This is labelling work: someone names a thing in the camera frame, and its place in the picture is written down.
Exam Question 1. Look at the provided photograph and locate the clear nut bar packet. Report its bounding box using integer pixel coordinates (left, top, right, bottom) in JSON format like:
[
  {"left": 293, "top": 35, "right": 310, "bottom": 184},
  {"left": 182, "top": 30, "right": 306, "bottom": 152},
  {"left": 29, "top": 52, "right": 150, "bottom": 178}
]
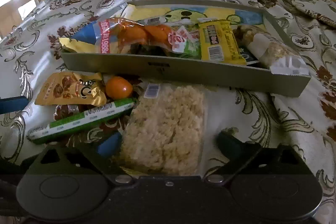
[{"left": 233, "top": 25, "right": 309, "bottom": 76}]

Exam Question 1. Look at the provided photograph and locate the floral satin bed quilt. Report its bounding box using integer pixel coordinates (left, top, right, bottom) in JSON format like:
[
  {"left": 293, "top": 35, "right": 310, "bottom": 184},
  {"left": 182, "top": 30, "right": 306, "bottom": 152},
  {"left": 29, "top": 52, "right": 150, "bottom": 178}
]
[{"left": 1, "top": 0, "right": 335, "bottom": 223}]

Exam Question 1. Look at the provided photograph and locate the dark seaweed snack packet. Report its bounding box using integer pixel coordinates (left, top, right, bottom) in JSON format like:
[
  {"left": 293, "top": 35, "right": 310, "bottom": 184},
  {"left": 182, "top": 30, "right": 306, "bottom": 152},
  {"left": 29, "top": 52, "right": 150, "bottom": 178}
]
[{"left": 128, "top": 44, "right": 170, "bottom": 57}]

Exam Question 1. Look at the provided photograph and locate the green white stick packet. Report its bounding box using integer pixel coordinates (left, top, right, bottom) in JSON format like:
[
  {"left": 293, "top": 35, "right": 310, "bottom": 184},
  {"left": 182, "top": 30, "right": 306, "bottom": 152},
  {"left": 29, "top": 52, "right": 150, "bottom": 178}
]
[{"left": 27, "top": 98, "right": 135, "bottom": 144}]

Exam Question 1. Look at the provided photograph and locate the orange fruit snack bag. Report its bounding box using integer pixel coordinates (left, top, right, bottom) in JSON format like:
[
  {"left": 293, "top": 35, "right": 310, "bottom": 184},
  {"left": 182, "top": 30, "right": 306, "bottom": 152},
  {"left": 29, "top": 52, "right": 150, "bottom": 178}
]
[{"left": 93, "top": 18, "right": 175, "bottom": 54}]

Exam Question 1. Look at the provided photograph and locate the colourful cartoon drawing liner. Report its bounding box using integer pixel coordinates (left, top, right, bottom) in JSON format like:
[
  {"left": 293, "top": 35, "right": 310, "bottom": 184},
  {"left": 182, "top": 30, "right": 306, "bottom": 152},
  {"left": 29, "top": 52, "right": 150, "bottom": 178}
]
[{"left": 59, "top": 5, "right": 264, "bottom": 53}]

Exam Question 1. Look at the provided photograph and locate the yellow snack bar packet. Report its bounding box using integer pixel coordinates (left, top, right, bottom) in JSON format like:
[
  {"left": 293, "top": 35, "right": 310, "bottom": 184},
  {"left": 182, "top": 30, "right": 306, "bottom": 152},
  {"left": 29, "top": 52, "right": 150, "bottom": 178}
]
[{"left": 198, "top": 20, "right": 247, "bottom": 65}]

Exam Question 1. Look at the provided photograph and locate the wooden bed rail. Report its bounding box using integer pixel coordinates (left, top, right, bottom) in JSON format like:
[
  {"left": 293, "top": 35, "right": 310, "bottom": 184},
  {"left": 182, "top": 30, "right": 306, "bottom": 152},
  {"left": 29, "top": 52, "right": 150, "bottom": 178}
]
[{"left": 1, "top": 0, "right": 42, "bottom": 38}]

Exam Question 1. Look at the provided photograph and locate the grey cardboard tray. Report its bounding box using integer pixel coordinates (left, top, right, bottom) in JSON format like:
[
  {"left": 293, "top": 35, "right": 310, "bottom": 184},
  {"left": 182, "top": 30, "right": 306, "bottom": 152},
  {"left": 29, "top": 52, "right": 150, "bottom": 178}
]
[{"left": 59, "top": 0, "right": 312, "bottom": 97}]

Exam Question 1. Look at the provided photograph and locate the white green noodle snack pouch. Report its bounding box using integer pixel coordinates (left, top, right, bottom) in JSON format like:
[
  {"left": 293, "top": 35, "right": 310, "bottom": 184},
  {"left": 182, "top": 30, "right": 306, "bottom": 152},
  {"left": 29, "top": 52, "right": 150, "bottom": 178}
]
[{"left": 168, "top": 24, "right": 201, "bottom": 60}]

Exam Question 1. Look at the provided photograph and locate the golden brown snack packet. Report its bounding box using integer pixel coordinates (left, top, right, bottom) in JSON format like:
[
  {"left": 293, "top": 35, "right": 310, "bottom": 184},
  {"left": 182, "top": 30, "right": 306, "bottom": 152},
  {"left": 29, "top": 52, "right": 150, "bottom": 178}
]
[{"left": 35, "top": 72, "right": 107, "bottom": 106}]

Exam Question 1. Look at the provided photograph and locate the small orange fruit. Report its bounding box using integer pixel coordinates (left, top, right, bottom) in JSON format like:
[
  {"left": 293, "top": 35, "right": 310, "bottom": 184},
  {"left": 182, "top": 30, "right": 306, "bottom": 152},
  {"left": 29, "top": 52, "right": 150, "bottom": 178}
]
[{"left": 105, "top": 76, "right": 133, "bottom": 100}]

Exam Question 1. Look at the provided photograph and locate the rice cracker clear packet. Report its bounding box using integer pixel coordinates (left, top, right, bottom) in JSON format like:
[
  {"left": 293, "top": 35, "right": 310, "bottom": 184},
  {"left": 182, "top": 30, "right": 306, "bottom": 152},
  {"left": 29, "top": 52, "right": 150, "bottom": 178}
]
[{"left": 118, "top": 83, "right": 206, "bottom": 176}]

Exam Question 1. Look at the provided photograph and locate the dark blue milk powder sachet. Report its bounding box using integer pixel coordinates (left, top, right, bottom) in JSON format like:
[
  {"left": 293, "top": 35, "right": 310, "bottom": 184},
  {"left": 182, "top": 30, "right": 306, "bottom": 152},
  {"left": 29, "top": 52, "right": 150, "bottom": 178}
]
[{"left": 241, "top": 51, "right": 259, "bottom": 66}]

